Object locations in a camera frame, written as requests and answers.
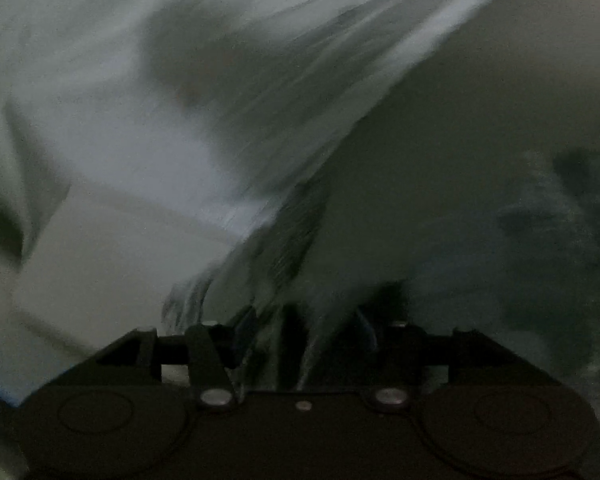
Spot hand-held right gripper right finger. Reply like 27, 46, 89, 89
352, 307, 514, 407

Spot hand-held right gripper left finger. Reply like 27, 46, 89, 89
96, 305, 261, 407

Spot blue jeans with brown patch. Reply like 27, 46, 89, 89
410, 147, 600, 436

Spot pale green button shirt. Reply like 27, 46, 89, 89
0, 0, 533, 393

